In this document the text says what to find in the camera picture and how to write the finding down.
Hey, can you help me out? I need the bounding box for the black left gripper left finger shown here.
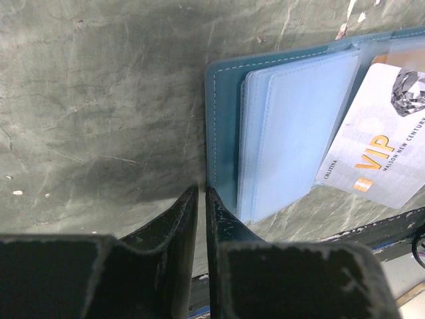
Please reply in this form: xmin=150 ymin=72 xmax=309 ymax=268
xmin=1 ymin=186 xmax=199 ymax=318

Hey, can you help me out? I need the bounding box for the blue card holder wallet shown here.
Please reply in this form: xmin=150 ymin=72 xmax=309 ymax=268
xmin=205 ymin=27 xmax=424 ymax=223

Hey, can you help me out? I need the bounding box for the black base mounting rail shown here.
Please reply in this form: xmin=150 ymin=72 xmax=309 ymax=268
xmin=189 ymin=205 xmax=425 ymax=313

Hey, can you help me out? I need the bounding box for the silver VIP card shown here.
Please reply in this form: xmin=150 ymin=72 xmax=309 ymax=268
xmin=316 ymin=63 xmax=424 ymax=209

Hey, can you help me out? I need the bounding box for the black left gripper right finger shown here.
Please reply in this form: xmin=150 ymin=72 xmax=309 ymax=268
xmin=205 ymin=187 xmax=399 ymax=319

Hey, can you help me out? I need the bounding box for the gold magnetic stripe card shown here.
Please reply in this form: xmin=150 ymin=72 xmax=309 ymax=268
xmin=372 ymin=49 xmax=425 ymax=72

